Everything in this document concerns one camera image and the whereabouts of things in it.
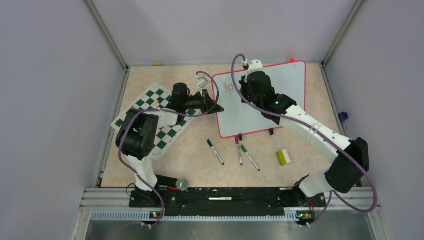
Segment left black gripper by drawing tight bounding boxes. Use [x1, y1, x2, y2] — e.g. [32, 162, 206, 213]
[183, 90, 224, 116]

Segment pink-framed whiteboard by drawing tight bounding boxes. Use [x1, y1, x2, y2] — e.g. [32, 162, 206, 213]
[212, 60, 307, 138]

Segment black microphone silver head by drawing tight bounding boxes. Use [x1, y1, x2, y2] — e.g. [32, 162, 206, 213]
[156, 175, 189, 191]

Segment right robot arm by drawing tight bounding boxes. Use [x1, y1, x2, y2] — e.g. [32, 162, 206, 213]
[234, 70, 369, 206]

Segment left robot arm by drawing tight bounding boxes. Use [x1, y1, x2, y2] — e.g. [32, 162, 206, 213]
[115, 82, 225, 207]

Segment blue-capped marker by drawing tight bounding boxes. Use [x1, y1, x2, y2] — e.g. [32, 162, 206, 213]
[207, 139, 225, 166]

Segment purple-capped marker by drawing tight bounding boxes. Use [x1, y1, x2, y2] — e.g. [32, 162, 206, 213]
[234, 136, 243, 166]

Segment green-capped marker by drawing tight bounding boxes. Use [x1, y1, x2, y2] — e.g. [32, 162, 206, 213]
[241, 145, 261, 172]

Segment green white chessboard mat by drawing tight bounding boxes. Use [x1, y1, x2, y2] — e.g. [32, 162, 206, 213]
[111, 83, 201, 160]

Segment green white toy block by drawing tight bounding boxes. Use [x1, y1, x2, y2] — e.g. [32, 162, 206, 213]
[276, 149, 292, 167]

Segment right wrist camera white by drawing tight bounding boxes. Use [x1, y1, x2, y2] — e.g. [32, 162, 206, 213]
[243, 59, 264, 83]

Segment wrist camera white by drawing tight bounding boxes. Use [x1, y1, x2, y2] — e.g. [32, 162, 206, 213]
[196, 75, 209, 91]
[243, 59, 264, 83]

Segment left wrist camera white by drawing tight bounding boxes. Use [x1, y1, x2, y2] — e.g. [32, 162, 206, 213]
[196, 75, 209, 91]

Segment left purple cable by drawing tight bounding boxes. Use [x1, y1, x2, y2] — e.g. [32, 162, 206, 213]
[117, 71, 220, 229]

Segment purple cable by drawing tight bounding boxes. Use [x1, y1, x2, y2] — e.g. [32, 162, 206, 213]
[230, 53, 379, 229]
[117, 71, 220, 229]

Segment purple clip on frame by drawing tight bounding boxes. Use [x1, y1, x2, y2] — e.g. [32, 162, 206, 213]
[337, 112, 349, 123]

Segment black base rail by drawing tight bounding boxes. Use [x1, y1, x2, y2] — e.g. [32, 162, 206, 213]
[129, 187, 326, 217]

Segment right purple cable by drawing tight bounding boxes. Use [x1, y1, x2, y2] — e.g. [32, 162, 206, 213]
[230, 53, 379, 229]

